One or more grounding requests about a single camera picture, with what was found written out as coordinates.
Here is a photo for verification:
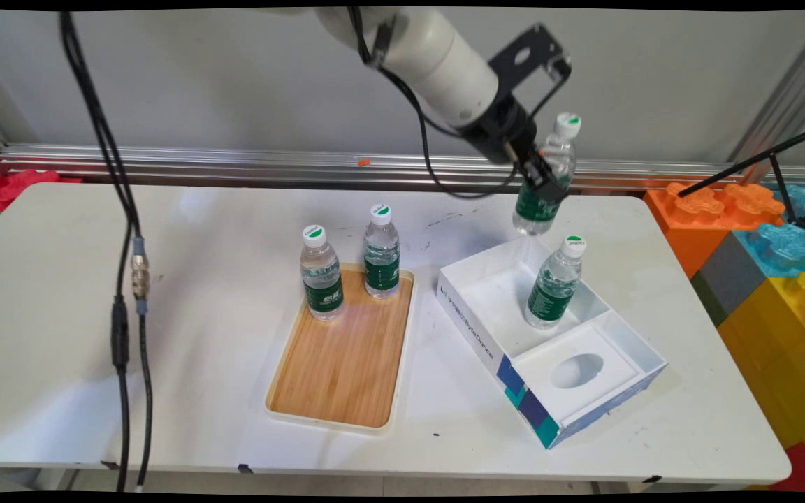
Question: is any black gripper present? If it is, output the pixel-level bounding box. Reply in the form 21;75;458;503
458;94;576;205

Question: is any water bottle green label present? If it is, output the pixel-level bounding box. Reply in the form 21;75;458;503
300;224;345;322
512;112;583;237
525;235;588;330
363;203;402;300

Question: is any orange toy block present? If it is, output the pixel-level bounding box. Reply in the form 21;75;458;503
644;183;785;280

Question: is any black tripod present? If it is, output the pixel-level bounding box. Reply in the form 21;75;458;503
677;122;805;235

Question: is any grey toy block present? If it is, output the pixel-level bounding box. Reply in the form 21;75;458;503
690;231;771;328

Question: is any white cardboard box blue print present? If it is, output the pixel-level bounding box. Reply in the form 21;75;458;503
437;238;669;450

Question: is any blue toy block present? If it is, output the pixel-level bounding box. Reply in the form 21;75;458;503
731;185;805;280

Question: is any wooden tray with cream rim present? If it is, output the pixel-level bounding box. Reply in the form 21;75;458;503
266;263;417;435

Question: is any yellow toy block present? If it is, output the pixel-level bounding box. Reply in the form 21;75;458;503
717;272;805;484

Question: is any red studded toy block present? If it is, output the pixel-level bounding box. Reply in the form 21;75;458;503
0;169;84;214

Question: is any wrist camera with black bracket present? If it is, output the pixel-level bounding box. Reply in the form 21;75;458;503
488;23;573;119

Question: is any slanted aluminium post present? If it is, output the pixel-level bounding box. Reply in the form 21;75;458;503
727;10;805;184

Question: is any horizontal aluminium rail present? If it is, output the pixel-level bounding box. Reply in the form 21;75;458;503
0;143;805;194

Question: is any black cable with metal connector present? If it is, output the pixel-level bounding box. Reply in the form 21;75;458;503
60;10;155;493

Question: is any black cable with plastic connector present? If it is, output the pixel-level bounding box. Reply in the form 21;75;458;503
59;10;132;493

